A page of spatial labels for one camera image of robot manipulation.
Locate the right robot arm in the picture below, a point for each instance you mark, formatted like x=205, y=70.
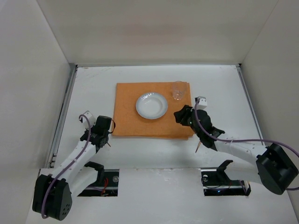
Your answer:
x=270, y=165

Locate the clear plastic cup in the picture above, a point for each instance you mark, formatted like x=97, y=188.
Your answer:
x=178, y=89

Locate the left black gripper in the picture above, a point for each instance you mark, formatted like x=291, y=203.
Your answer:
x=99, y=139

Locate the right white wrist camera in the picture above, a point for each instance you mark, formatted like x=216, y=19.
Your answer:
x=201, y=103

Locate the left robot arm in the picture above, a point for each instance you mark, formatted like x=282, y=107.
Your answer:
x=54, y=193

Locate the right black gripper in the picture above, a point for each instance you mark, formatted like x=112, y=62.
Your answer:
x=187, y=115

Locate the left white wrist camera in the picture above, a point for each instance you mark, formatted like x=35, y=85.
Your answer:
x=87, y=119

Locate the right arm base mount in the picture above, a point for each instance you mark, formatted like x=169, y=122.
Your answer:
x=216, y=183

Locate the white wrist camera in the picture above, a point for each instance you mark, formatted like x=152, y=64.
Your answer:
x=87, y=119
x=201, y=103

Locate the aluminium table rail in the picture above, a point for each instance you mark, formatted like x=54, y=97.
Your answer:
x=53, y=149
x=239, y=70

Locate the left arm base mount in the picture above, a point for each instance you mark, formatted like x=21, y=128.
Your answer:
x=108, y=187

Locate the right aluminium table rail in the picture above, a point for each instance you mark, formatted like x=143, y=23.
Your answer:
x=239, y=70

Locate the white paper plate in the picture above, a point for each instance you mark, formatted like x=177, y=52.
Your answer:
x=151, y=105

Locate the orange cloth napkin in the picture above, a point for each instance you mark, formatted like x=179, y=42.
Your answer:
x=130, y=123

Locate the left aluminium table rail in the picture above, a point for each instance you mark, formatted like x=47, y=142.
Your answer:
x=53, y=149

